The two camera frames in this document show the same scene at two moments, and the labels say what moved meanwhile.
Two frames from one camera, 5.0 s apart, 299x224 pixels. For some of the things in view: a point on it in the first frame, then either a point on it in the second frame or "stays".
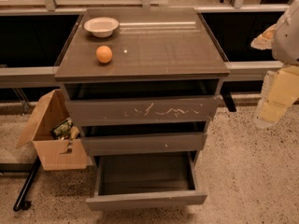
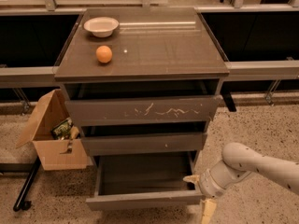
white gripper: (287, 40) -> (206, 184)
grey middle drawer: (121, 138) stays
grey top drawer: (141, 101) stays
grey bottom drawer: (145, 179) stays
